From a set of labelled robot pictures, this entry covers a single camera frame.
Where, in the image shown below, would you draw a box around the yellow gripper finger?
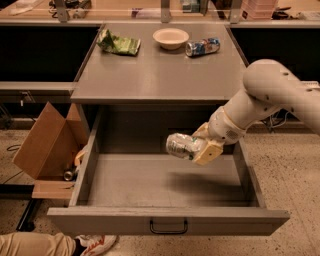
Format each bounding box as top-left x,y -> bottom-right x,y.
192,122 -> 209,139
193,138 -> 223,165

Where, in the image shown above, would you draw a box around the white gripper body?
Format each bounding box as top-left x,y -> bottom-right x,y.
208,106 -> 246,145

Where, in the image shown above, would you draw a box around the silver 7up can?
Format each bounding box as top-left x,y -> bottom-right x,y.
166,133 -> 206,160

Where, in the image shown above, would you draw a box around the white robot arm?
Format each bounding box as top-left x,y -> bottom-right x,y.
193,59 -> 320,165

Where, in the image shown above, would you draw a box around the grey cabinet with top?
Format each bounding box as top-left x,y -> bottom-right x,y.
71,22 -> 246,128

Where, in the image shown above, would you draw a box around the blue pepsi can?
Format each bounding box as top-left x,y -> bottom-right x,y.
185,38 -> 220,57

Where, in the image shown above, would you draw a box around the open grey top drawer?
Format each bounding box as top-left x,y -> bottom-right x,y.
48,105 -> 290,236

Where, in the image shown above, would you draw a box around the can inside cardboard box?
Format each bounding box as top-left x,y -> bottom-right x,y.
64,169 -> 78,181

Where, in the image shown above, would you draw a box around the pink storage bin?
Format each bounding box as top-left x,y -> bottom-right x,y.
241,0 -> 278,20

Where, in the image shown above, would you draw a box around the green chip bag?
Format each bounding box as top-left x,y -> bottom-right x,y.
96,29 -> 141,56

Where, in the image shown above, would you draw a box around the white red sneaker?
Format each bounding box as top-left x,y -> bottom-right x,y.
72,235 -> 117,256

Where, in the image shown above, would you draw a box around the brown cardboard box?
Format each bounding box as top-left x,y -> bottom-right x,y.
13,102 -> 90,200

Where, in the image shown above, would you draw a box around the person's beige trouser leg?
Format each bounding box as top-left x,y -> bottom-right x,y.
0,232 -> 76,256

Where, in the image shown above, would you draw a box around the white cables on shelf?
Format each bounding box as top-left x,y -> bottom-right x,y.
263,109 -> 294,133

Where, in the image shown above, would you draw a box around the black drawer handle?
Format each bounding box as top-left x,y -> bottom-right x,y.
149,219 -> 188,235

